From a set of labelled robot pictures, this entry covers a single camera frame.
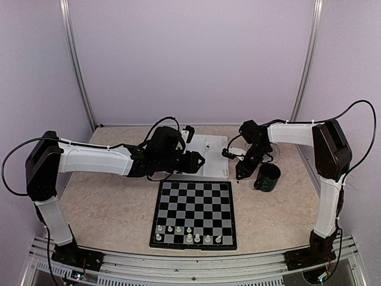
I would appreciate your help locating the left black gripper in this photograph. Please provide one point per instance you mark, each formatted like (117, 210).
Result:
(191, 166)

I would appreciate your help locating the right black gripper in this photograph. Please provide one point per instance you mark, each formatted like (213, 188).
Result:
(246, 170)

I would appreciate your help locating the black and silver chessboard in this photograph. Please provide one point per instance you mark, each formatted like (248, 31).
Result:
(204, 206)

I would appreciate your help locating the white chess rook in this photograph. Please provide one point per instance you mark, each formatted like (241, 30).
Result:
(197, 237)

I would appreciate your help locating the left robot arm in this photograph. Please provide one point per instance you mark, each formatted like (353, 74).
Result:
(165, 151)

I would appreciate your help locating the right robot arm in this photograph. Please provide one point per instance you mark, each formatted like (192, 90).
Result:
(332, 159)

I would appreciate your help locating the white plastic divided tray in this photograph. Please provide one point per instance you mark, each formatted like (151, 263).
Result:
(214, 161)

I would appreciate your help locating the dark green mug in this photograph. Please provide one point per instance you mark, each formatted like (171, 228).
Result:
(267, 177)

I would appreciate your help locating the white plate with rings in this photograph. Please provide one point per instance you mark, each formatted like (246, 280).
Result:
(274, 155)

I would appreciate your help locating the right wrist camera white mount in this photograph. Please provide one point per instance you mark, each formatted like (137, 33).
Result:
(233, 152)

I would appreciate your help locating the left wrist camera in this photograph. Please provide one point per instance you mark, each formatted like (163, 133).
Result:
(187, 134)

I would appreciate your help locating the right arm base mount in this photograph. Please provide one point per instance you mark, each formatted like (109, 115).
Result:
(298, 259)

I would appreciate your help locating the right aluminium frame post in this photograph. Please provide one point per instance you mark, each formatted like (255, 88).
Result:
(308, 62)

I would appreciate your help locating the aluminium frame post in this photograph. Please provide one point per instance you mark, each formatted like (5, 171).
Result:
(69, 33)
(308, 62)

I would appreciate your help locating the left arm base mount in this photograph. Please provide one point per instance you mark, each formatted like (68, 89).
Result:
(79, 258)

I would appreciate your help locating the left aluminium frame post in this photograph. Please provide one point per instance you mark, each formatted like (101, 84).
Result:
(69, 33)

